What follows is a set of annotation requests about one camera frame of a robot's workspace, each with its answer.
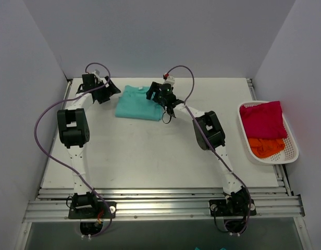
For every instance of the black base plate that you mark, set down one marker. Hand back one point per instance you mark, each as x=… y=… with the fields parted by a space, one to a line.
x=89 y=212
x=228 y=208

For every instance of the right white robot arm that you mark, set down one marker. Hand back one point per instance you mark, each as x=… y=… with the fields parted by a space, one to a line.
x=209 y=135

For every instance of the orange t-shirt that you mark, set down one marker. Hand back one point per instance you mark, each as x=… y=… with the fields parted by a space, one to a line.
x=263 y=148

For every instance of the white plastic basket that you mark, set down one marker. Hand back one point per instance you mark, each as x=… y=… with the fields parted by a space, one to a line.
x=288 y=155

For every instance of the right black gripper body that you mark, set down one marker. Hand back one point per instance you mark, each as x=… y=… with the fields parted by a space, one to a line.
x=155 y=90

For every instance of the magenta t-shirt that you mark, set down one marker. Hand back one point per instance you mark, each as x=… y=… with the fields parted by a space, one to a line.
x=263 y=121

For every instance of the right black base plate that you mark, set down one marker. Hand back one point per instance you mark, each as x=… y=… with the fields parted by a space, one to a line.
x=228 y=208

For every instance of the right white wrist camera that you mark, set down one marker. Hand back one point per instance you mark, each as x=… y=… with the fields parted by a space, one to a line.
x=168 y=79

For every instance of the teal t-shirt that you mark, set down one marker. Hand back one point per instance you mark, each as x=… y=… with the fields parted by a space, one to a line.
x=133 y=104

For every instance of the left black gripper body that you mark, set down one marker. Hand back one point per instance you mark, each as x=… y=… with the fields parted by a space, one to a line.
x=106 y=88

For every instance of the aluminium frame rail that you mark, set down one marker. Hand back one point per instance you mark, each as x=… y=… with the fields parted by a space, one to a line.
x=164 y=204

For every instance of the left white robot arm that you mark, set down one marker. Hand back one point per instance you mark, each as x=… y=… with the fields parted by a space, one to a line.
x=74 y=133

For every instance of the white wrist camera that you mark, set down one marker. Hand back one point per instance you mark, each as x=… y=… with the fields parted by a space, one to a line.
x=168 y=79
x=97 y=74

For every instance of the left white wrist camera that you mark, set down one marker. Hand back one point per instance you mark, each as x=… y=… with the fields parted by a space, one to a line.
x=97 y=74

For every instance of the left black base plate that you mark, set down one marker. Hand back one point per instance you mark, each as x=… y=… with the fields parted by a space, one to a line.
x=89 y=212

